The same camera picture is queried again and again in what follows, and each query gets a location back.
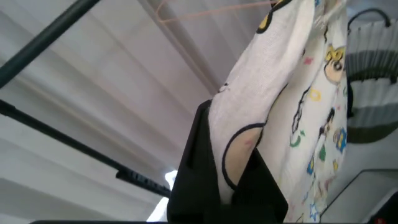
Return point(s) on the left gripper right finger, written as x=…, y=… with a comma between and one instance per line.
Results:
x=261, y=199

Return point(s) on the cream printed shorts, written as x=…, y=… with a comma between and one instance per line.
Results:
x=280, y=77

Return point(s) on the black clothes rack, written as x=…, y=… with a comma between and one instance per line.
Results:
x=46, y=35

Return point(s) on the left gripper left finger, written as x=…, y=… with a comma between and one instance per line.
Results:
x=192, y=186

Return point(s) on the pink clothes hanger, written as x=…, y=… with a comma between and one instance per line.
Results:
x=217, y=12

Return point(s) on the white laundry basket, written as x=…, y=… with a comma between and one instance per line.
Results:
x=373, y=93

